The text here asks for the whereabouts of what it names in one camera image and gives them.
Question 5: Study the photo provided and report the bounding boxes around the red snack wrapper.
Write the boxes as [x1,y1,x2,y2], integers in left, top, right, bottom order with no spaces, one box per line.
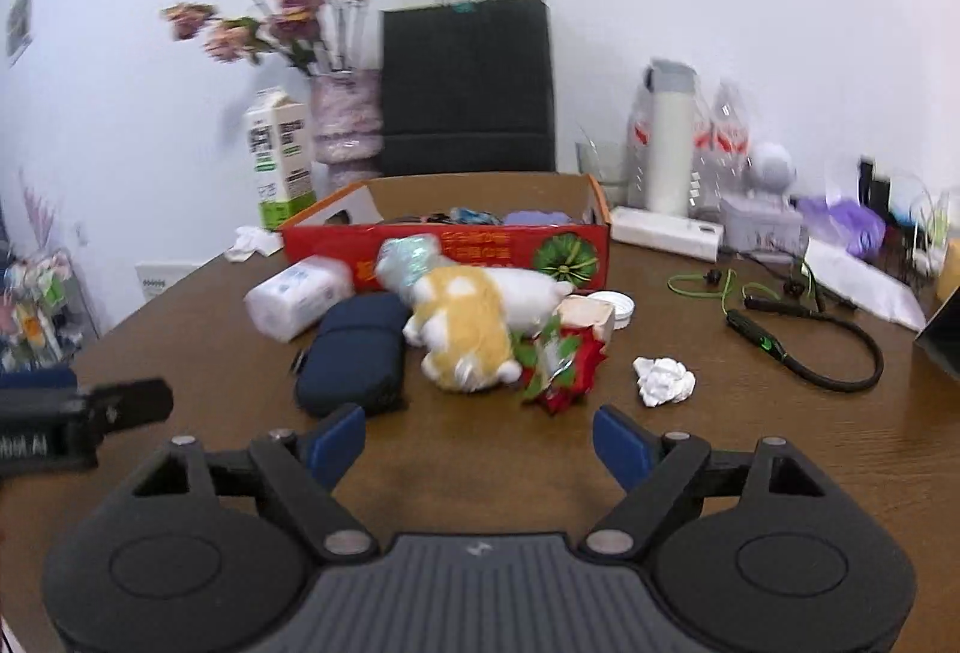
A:
[514,319,608,416]

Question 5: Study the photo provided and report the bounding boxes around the white tissue pack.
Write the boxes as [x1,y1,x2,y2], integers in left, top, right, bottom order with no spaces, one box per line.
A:
[244,254,355,344]

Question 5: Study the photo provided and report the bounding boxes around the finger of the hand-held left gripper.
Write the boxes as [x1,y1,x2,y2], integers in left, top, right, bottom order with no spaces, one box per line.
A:
[78,378,175,434]

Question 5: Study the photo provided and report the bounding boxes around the colourful storage rack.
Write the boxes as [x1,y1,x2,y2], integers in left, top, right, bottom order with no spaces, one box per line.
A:
[0,248,98,369]

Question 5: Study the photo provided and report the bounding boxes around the white wall box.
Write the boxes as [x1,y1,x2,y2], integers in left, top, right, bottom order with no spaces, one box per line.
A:
[135,259,203,303]

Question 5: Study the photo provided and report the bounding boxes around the black green neckband earphones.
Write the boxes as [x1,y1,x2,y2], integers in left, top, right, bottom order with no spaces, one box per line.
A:
[667,259,886,393]

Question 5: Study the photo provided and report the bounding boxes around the pink marbled vase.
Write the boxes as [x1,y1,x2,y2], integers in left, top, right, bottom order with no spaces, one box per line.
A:
[310,70,385,189]

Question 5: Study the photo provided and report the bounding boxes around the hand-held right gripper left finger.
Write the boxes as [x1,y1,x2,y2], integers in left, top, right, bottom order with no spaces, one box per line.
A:
[133,402,377,565]

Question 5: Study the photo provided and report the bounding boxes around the wall picture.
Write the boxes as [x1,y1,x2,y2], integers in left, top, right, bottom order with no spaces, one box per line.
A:
[6,0,37,62]

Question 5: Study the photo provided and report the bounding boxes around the purple plastic bag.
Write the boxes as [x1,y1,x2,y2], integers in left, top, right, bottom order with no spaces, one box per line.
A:
[795,195,886,260]

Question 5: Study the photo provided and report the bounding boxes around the white paper ball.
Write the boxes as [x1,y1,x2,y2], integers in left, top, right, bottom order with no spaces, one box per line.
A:
[632,357,697,408]

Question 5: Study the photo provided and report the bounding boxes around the clear water bottle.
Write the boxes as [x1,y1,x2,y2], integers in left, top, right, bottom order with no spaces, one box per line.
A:
[626,83,661,204]
[694,79,755,204]

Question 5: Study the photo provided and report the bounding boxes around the purple cloth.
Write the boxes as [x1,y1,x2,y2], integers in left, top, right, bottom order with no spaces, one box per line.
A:
[502,208,575,227]

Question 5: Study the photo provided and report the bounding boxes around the white and yellow plush toy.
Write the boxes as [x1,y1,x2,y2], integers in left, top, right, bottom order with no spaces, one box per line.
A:
[403,263,578,393]

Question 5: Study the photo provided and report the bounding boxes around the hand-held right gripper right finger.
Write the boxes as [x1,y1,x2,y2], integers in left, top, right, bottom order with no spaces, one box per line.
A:
[581,404,827,558]

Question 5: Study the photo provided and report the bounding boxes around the navy zip pouch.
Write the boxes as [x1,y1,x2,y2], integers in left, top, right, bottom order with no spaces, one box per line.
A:
[294,291,410,418]

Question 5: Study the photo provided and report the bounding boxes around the red cardboard box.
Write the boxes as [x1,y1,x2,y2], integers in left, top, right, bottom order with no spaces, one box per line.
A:
[281,173,612,293]

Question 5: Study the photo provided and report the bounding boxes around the white power bank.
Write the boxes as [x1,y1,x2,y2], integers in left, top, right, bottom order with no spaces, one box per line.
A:
[609,205,725,262]

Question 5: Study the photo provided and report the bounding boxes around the white paper bag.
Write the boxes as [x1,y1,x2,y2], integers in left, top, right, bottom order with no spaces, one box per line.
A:
[802,240,927,332]

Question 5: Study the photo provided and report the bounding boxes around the clear drinking glass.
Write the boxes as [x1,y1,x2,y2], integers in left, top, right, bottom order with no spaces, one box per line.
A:
[575,139,631,208]

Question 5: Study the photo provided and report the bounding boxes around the teal crinkled plastic packet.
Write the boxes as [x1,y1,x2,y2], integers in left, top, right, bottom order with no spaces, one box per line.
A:
[375,235,451,305]

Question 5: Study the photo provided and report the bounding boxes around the grey tissue box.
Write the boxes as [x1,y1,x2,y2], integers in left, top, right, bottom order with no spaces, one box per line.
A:
[720,195,811,257]

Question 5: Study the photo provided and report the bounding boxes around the tangle of charging cables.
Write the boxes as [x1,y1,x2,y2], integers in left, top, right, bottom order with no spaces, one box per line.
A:
[859,157,950,272]

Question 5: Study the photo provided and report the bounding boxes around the crumpled white tissue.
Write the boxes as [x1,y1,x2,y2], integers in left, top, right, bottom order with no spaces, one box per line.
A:
[223,224,286,263]

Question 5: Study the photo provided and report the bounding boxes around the milk carton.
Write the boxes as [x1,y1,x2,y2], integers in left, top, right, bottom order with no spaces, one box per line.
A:
[246,87,317,230]

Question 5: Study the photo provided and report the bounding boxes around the beige paper packet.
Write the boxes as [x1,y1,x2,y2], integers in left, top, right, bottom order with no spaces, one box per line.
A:
[559,295,617,345]

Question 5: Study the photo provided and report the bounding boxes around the wooden desk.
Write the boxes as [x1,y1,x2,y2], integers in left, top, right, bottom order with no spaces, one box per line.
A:
[0,169,960,653]

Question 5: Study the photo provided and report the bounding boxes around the white round camera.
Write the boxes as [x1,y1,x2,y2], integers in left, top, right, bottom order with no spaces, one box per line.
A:
[742,142,797,200]

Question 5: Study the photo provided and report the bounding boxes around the white round lid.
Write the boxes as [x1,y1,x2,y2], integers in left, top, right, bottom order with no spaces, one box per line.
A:
[587,291,636,332]

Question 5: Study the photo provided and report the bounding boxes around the white thermos flask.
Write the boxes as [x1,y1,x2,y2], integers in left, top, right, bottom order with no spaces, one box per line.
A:
[645,61,702,218]

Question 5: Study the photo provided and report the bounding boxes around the black paper bag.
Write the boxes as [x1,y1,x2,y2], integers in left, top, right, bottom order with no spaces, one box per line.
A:
[379,0,557,178]

